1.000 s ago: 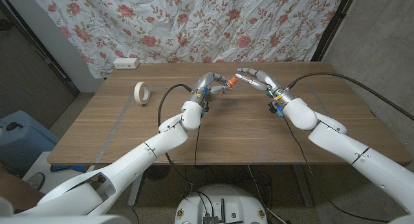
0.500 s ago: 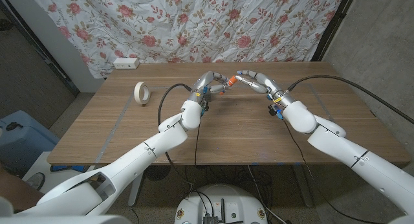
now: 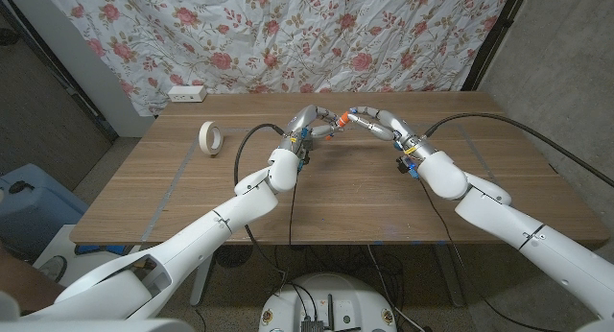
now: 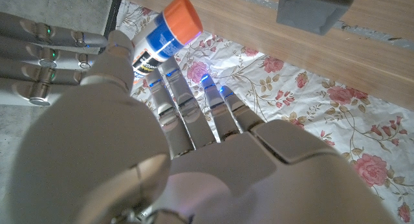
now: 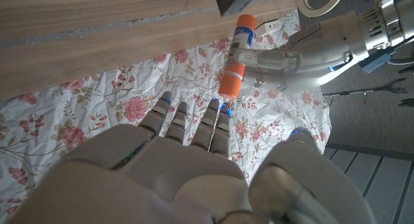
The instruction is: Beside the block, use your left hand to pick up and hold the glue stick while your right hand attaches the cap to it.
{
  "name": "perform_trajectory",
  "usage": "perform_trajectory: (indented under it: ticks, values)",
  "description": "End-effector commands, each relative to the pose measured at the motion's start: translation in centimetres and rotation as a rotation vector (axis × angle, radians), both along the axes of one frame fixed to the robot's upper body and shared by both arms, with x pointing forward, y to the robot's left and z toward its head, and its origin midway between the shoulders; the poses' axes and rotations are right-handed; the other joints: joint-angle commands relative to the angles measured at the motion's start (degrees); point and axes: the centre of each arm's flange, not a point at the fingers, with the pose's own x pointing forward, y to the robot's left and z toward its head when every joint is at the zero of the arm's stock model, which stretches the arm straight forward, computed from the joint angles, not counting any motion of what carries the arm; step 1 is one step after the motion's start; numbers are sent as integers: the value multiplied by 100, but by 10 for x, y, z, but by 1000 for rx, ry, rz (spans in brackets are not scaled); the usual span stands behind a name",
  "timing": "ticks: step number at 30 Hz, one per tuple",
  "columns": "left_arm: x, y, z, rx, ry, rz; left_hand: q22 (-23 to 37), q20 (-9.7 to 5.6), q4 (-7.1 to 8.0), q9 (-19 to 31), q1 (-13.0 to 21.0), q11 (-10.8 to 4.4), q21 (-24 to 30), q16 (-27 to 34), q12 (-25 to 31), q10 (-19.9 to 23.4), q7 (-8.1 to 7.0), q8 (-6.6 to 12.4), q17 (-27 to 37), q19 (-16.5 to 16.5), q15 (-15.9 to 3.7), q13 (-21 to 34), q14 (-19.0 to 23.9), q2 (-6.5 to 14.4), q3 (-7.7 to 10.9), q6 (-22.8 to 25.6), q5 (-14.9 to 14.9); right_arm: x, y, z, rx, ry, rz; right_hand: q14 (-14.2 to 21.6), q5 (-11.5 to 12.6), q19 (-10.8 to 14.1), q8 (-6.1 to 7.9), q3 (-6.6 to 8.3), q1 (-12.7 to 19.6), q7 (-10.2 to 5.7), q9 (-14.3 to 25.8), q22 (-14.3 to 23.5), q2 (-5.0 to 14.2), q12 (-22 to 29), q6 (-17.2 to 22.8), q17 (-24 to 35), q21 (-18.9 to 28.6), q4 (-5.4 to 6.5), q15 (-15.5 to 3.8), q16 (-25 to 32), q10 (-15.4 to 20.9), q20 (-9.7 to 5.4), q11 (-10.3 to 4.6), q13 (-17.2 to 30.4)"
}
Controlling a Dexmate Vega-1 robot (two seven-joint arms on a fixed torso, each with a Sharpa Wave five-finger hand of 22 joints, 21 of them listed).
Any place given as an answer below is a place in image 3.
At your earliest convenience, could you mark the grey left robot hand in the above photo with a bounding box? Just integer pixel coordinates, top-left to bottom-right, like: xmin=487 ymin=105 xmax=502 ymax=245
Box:
xmin=278 ymin=104 xmax=344 ymax=160

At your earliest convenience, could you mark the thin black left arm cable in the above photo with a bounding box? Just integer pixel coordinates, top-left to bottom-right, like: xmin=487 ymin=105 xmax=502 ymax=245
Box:
xmin=287 ymin=178 xmax=298 ymax=249

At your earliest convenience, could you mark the blue plastic bin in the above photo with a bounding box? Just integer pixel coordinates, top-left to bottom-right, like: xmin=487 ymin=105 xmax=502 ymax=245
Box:
xmin=0 ymin=162 xmax=90 ymax=259

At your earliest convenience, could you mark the white table leg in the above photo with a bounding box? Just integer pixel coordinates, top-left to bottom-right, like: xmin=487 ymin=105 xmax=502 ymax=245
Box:
xmin=189 ymin=254 xmax=215 ymax=307
xmin=434 ymin=244 xmax=465 ymax=308

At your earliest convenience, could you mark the black backdrop stand pole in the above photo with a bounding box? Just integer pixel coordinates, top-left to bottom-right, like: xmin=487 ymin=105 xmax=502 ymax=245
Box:
xmin=460 ymin=0 xmax=531 ymax=92

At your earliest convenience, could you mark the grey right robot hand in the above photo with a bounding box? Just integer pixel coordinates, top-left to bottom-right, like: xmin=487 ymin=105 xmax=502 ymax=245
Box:
xmin=348 ymin=106 xmax=437 ymax=160

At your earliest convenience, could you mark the person bare leg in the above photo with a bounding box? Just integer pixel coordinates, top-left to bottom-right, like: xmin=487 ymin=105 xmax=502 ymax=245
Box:
xmin=0 ymin=248 xmax=66 ymax=314

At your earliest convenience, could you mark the white power strip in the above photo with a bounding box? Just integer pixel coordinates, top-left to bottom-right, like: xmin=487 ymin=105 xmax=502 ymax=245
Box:
xmin=167 ymin=84 xmax=208 ymax=104

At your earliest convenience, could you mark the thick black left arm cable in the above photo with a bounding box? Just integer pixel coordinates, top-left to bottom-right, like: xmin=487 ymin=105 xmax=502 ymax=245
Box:
xmin=233 ymin=123 xmax=289 ymax=295

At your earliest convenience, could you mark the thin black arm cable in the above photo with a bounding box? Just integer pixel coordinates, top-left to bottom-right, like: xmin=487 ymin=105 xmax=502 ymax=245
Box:
xmin=417 ymin=178 xmax=553 ymax=332
xmin=287 ymin=178 xmax=298 ymax=249

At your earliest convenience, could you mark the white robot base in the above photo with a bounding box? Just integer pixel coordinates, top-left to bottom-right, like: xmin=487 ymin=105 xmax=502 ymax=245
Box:
xmin=258 ymin=273 xmax=398 ymax=332

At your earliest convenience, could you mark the black floor cable tangle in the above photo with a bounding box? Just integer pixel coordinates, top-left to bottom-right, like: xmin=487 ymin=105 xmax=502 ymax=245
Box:
xmin=272 ymin=245 xmax=404 ymax=323

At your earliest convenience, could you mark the white sneaker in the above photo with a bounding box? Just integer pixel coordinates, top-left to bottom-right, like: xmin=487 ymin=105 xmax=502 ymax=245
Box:
xmin=36 ymin=254 xmax=68 ymax=283

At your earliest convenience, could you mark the floral backdrop cloth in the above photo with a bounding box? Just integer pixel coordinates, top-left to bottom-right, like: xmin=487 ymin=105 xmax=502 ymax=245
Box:
xmin=40 ymin=0 xmax=514 ymax=117

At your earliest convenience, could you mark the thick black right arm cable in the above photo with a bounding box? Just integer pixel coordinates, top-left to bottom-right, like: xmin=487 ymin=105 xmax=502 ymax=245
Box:
xmin=424 ymin=112 xmax=614 ymax=188

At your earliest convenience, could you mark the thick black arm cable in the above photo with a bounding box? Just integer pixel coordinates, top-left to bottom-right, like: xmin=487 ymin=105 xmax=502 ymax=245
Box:
xmin=233 ymin=123 xmax=289 ymax=295
xmin=424 ymin=112 xmax=614 ymax=188

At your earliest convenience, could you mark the masking tape roll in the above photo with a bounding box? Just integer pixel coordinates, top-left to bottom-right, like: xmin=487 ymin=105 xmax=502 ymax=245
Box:
xmin=198 ymin=120 xmax=224 ymax=156

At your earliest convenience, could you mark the white floor cable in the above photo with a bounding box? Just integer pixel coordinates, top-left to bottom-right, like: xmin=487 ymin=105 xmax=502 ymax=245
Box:
xmin=366 ymin=245 xmax=426 ymax=332

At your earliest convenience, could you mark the black round grille disc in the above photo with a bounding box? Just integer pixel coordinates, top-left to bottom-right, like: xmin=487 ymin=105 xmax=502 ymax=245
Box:
xmin=213 ymin=245 xmax=253 ymax=269

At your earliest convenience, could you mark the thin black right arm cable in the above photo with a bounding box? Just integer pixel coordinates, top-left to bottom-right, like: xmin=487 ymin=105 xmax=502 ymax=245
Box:
xmin=417 ymin=178 xmax=553 ymax=332

